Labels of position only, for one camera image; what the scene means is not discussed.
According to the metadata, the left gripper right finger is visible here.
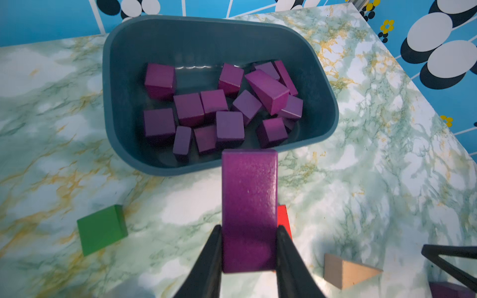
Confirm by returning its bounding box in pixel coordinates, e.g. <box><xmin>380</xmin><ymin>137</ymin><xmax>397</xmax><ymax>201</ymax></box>
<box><xmin>276</xmin><ymin>225</ymin><xmax>325</xmax><ymax>298</ymax></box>

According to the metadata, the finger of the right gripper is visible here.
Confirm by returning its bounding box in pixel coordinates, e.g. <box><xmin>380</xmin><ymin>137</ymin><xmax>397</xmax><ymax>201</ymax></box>
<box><xmin>421</xmin><ymin>245</ymin><xmax>477</xmax><ymax>293</ymax></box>

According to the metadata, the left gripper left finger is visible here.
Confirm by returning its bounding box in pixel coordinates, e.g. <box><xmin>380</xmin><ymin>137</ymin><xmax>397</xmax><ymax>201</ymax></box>
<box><xmin>174</xmin><ymin>225</ymin><xmax>222</xmax><ymax>298</ymax></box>

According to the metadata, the purple triangle block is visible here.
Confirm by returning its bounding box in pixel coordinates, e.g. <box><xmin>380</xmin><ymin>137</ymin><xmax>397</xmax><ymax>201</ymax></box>
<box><xmin>429</xmin><ymin>282</ymin><xmax>477</xmax><ymax>298</ymax></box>

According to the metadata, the purple cube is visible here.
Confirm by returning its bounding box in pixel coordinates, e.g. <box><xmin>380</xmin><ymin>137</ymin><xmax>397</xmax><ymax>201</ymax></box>
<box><xmin>277</xmin><ymin>95</ymin><xmax>303</xmax><ymax>120</ymax></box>
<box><xmin>144</xmin><ymin>108</ymin><xmax>176</xmax><ymax>144</ymax></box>
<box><xmin>256</xmin><ymin>118</ymin><xmax>288</xmax><ymax>149</ymax></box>
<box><xmin>200</xmin><ymin>89</ymin><xmax>229</xmax><ymax>122</ymax></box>
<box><xmin>217</xmin><ymin>63</ymin><xmax>244</xmax><ymax>98</ymax></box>
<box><xmin>173</xmin><ymin>93</ymin><xmax>205</xmax><ymax>127</ymax></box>
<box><xmin>231</xmin><ymin>90</ymin><xmax>263</xmax><ymax>127</ymax></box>
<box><xmin>144</xmin><ymin>63</ymin><xmax>176</xmax><ymax>101</ymax></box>

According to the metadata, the teal storage bin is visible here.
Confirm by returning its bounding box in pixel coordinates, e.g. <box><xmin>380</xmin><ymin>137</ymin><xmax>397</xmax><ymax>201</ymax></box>
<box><xmin>103</xmin><ymin>16</ymin><xmax>339</xmax><ymax>176</ymax></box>

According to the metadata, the natural wood wedge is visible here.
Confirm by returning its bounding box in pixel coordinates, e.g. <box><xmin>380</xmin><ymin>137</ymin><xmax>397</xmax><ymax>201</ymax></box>
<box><xmin>324</xmin><ymin>253</ymin><xmax>383</xmax><ymax>290</ymax></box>

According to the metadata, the red brick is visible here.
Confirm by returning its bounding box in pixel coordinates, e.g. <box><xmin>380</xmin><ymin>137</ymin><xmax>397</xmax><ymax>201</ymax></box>
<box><xmin>277</xmin><ymin>205</ymin><xmax>293</xmax><ymax>239</ymax></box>

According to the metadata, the green cube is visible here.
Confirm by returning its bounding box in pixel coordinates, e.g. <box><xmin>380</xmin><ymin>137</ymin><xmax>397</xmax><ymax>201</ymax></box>
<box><xmin>77</xmin><ymin>204</ymin><xmax>128</xmax><ymax>257</ymax></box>

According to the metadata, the purple small brick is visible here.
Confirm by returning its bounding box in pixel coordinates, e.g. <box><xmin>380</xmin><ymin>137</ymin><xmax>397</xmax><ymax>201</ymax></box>
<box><xmin>173</xmin><ymin>126</ymin><xmax>192</xmax><ymax>157</ymax></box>

